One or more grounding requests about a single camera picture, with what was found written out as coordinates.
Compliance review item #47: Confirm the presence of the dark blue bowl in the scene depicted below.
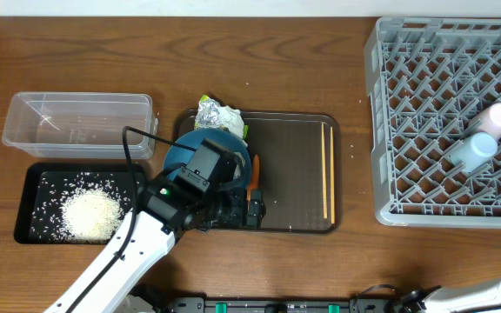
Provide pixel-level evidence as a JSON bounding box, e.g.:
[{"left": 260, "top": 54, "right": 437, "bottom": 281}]
[{"left": 163, "top": 129, "right": 252, "bottom": 188}]

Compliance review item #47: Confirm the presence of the wooden chopstick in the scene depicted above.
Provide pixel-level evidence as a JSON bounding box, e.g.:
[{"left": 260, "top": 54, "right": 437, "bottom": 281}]
[
  {"left": 320, "top": 123, "right": 328, "bottom": 219},
  {"left": 330, "top": 127, "right": 336, "bottom": 224}
]

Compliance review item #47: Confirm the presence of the white rice pile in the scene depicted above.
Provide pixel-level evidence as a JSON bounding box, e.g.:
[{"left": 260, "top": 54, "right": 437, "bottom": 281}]
[{"left": 30, "top": 171, "right": 132, "bottom": 243}]

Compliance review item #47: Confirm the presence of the light blue plastic cup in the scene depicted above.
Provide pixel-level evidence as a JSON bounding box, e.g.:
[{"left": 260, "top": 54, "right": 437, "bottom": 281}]
[{"left": 450, "top": 132, "right": 498, "bottom": 173}]

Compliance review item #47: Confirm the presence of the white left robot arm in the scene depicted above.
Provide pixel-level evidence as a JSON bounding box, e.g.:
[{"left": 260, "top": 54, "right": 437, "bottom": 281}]
[{"left": 48, "top": 163, "right": 266, "bottom": 312}]

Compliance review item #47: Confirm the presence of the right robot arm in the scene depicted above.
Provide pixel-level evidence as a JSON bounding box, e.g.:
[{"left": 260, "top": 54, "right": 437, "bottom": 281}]
[{"left": 390, "top": 278, "right": 501, "bottom": 313}]

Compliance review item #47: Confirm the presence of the black waste tray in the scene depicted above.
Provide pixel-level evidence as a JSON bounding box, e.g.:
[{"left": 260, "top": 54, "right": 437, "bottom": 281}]
[{"left": 14, "top": 163, "right": 146, "bottom": 244}]

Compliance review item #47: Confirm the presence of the grey dishwasher rack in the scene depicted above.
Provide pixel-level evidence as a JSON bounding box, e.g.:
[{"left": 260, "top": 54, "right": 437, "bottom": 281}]
[{"left": 364, "top": 17, "right": 501, "bottom": 229}]

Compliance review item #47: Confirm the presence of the orange carrot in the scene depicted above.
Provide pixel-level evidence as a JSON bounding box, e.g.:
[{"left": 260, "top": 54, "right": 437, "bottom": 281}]
[{"left": 247, "top": 154, "right": 260, "bottom": 201}]

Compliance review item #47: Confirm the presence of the crumpled foil snack wrapper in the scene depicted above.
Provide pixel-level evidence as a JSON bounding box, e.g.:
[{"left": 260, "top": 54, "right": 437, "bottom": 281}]
[{"left": 194, "top": 95, "right": 247, "bottom": 139}]

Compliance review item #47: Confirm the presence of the clear plastic bin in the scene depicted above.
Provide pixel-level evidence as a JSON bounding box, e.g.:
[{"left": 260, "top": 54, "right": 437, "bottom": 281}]
[{"left": 2, "top": 91, "right": 158, "bottom": 159}]

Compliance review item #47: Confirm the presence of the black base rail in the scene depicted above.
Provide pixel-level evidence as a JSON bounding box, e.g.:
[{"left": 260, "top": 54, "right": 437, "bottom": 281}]
[{"left": 115, "top": 284, "right": 399, "bottom": 313}]

